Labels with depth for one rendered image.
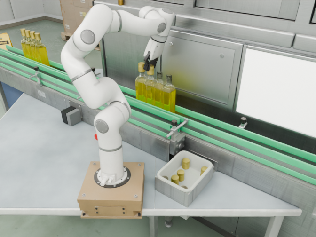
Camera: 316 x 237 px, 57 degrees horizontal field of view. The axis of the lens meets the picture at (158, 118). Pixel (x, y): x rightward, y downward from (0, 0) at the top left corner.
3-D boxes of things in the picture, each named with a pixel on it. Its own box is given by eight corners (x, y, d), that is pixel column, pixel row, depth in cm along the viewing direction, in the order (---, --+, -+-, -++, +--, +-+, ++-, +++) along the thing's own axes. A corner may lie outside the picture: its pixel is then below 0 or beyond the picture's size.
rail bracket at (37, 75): (43, 85, 190) (39, 67, 183) (34, 90, 185) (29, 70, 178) (40, 84, 192) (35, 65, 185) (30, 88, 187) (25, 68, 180)
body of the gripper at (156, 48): (158, 29, 139) (152, 50, 146) (146, 34, 131) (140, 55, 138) (171, 37, 137) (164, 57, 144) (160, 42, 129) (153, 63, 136)
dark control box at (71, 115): (82, 121, 177) (80, 109, 172) (71, 127, 171) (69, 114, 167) (73, 117, 181) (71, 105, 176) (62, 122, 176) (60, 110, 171)
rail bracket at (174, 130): (188, 133, 142) (189, 112, 136) (169, 150, 131) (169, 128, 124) (183, 131, 144) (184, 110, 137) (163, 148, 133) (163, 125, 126)
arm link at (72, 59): (77, 77, 99) (54, 39, 96) (67, 84, 111) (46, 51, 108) (109, 60, 105) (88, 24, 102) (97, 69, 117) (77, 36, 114)
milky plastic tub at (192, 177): (212, 177, 135) (215, 163, 130) (187, 207, 120) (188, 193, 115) (181, 162, 144) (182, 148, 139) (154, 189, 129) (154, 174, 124)
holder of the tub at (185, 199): (217, 171, 139) (219, 159, 135) (187, 208, 120) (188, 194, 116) (187, 157, 148) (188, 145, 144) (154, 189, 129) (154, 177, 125)
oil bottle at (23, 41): (37, 66, 217) (28, 28, 202) (30, 68, 213) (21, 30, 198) (33, 65, 220) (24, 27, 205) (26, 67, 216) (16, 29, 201)
